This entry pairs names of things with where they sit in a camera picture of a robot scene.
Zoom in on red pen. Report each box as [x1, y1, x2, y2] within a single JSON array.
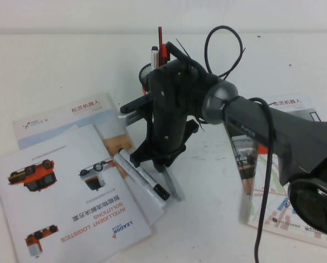
[[160, 43, 170, 66]]

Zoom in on Leador logistics brochure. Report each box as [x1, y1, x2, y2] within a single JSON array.
[[0, 123, 152, 263]]

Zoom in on grey pen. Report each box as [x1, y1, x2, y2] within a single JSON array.
[[163, 167, 183, 203]]

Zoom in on AgileX brochure with room photo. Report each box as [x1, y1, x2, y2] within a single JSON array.
[[223, 92, 324, 196]]

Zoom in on black mesh pen holder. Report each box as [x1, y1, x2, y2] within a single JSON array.
[[138, 62, 153, 95]]

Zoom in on AgileX brochure with blue band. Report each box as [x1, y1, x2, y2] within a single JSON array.
[[12, 92, 165, 227]]

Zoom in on red book with map cover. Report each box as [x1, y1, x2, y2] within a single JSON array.
[[246, 142, 327, 239]]

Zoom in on thin black cable loop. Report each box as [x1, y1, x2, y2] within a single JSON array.
[[205, 25, 247, 80]]

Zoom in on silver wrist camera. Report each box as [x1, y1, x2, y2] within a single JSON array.
[[116, 111, 144, 127]]

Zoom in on white marker with black cap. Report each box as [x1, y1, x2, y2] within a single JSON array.
[[118, 147, 171, 201], [151, 46, 159, 71]]

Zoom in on red and black pencil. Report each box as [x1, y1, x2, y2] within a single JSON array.
[[157, 26, 165, 68]]

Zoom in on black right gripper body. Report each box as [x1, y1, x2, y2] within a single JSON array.
[[130, 60, 216, 168]]

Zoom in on thick black cable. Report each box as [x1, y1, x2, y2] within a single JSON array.
[[248, 97, 276, 263]]

